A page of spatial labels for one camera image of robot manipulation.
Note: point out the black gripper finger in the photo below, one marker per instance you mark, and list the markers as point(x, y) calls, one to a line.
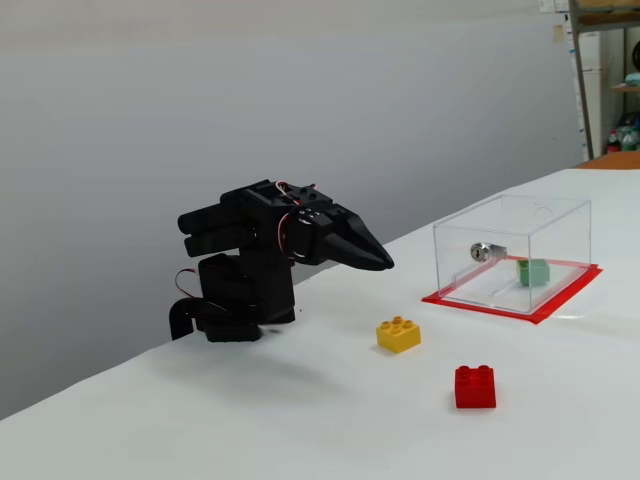
point(365, 235)
point(345, 252)

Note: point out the yellow lego brick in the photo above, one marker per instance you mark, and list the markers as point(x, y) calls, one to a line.
point(397, 337)

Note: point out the silver cam lock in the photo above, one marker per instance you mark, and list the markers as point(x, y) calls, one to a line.
point(482, 251)

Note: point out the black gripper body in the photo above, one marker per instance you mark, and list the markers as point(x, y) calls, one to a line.
point(336, 235)

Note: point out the red lego brick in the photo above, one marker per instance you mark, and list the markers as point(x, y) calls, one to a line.
point(475, 387)

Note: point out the teal cloth bundle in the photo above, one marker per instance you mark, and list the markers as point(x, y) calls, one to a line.
point(633, 79)

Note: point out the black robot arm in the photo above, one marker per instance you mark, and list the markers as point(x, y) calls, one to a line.
point(250, 280)

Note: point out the red capped dark bottle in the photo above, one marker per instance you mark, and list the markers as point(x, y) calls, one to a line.
point(613, 142)

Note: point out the beige paper label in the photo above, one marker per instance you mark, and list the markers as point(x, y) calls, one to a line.
point(558, 32)

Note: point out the brown wooden table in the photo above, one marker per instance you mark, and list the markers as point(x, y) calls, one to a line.
point(617, 161)

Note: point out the black table clamp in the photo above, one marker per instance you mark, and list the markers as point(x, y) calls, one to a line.
point(182, 312)

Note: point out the transparent plastic box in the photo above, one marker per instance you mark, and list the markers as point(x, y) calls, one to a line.
point(480, 225)

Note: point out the metal shelf rack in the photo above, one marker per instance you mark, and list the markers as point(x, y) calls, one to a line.
point(582, 100)

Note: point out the green lego brick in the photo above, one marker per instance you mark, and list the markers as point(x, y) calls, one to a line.
point(534, 272)

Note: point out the green plastic bottle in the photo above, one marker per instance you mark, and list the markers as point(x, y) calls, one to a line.
point(630, 140)

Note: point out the red tape square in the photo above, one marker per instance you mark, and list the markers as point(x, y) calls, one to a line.
point(480, 306)

